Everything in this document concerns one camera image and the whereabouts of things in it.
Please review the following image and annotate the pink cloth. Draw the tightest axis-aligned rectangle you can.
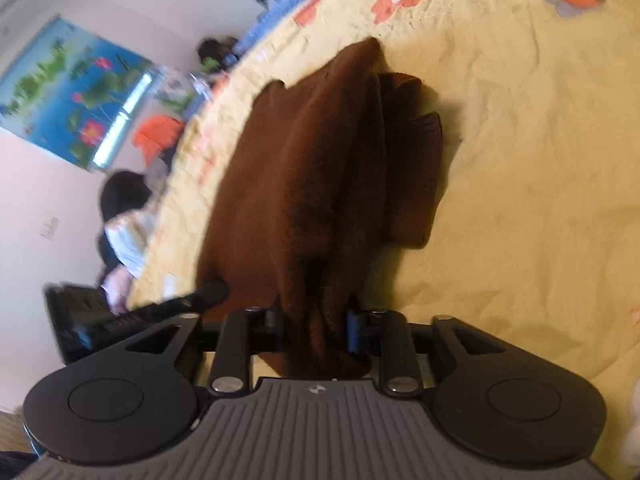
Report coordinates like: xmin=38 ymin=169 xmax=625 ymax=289
xmin=99 ymin=265 xmax=135 ymax=313

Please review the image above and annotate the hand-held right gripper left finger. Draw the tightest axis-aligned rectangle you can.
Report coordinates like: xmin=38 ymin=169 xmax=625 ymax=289
xmin=124 ymin=307 xmax=287 ymax=398

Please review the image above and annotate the orange cloth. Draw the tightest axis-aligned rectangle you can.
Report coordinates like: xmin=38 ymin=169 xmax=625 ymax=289
xmin=131 ymin=115 xmax=188 ymax=167

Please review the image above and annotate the blue bed sheet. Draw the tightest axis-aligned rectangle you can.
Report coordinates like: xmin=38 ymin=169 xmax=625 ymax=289
xmin=234 ymin=0 xmax=327 ymax=57

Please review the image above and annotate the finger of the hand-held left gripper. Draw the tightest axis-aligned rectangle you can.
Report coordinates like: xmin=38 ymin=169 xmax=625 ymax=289
xmin=111 ymin=280 xmax=231 ymax=333

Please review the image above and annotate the dark cloth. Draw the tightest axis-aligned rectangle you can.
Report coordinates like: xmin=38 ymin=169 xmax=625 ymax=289
xmin=98 ymin=170 xmax=155 ymax=223

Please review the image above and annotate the lotus flower wall poster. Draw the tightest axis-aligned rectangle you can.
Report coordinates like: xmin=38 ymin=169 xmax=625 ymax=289
xmin=0 ymin=15 xmax=166 ymax=173

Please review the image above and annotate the white cloth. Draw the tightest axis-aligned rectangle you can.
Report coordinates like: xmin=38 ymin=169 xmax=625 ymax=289
xmin=102 ymin=209 xmax=155 ymax=280

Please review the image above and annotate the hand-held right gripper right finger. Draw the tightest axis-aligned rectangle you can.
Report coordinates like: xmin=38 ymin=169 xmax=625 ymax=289
xmin=346 ymin=307 xmax=507 ymax=397

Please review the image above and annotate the brown cloth garment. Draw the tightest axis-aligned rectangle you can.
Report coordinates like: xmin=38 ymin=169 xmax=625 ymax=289
xmin=194 ymin=37 xmax=446 ymax=382

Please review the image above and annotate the black and green bag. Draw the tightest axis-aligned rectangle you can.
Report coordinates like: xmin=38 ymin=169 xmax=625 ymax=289
xmin=197 ymin=36 xmax=240 ymax=75

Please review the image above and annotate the yellow printed blanket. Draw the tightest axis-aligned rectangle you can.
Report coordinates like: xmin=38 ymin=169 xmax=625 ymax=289
xmin=125 ymin=0 xmax=640 ymax=480

